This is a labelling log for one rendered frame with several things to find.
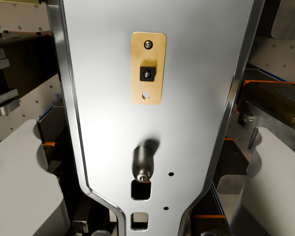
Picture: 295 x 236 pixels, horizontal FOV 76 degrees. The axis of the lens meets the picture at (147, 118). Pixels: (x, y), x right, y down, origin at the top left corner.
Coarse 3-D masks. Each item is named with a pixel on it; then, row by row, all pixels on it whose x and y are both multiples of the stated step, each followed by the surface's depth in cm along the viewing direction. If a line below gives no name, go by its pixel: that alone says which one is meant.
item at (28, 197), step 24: (0, 144) 9; (24, 144) 9; (0, 168) 7; (24, 168) 7; (0, 192) 6; (24, 192) 6; (48, 192) 6; (0, 216) 6; (24, 216) 6; (48, 216) 6
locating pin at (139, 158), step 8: (136, 152) 27; (144, 152) 26; (152, 152) 28; (136, 160) 25; (144, 160) 25; (152, 160) 26; (136, 168) 24; (144, 168) 24; (152, 168) 25; (136, 176) 24; (144, 176) 24
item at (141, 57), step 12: (132, 36) 20; (144, 36) 20; (156, 36) 20; (132, 48) 21; (144, 48) 21; (156, 48) 21; (132, 60) 21; (144, 60) 21; (156, 60) 22; (132, 72) 22; (156, 72) 22; (132, 84) 23; (144, 84) 23; (156, 84) 23; (132, 96) 24; (156, 96) 24
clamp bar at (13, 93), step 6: (0, 60) 16; (6, 60) 17; (0, 66) 16; (6, 66) 17; (0, 90) 18; (6, 90) 18; (12, 90) 18; (0, 96) 17; (6, 96) 17; (12, 96) 18; (0, 102) 17
